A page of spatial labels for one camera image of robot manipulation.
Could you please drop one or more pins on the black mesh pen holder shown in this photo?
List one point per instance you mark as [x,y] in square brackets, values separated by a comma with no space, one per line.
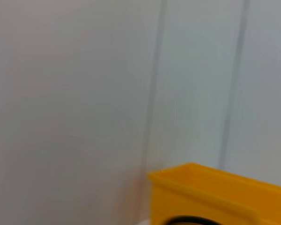
[189,219]

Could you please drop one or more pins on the yellow plastic bin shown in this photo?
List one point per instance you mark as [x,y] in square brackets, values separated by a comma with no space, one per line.
[201,192]

